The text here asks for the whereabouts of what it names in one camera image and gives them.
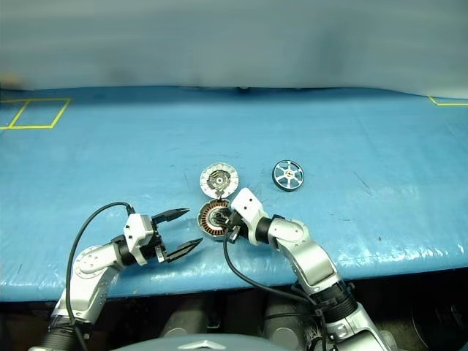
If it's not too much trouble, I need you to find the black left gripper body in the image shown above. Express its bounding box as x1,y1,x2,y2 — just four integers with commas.
138,216,170,264

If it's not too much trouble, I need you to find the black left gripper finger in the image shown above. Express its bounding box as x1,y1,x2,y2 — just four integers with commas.
165,237,204,265
151,208,191,225

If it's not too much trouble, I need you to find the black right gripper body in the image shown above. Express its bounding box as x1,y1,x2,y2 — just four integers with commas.
224,211,244,244

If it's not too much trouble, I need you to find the motor housing with copper windings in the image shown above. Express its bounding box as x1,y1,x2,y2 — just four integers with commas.
197,199,235,238

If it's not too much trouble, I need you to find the silver round motor lid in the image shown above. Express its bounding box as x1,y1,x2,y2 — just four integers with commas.
199,162,239,200

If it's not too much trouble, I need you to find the spoked silver rotor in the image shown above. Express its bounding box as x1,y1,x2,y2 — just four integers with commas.
271,159,306,192

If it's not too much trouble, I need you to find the grey rounded shape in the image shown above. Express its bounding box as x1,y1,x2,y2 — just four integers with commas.
160,298,211,339
263,292,308,347

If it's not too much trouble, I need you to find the grey robot torso shell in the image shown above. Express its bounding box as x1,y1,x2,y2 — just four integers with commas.
120,331,279,351

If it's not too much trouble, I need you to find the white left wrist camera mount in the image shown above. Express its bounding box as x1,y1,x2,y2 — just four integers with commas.
123,214,153,266

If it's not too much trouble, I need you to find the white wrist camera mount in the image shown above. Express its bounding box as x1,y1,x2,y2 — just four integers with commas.
123,214,153,266
230,188,266,244

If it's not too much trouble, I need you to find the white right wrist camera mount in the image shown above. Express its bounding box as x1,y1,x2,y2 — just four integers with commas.
230,188,266,244

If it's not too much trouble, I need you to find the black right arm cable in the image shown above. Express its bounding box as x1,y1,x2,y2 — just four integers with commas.
222,233,330,351

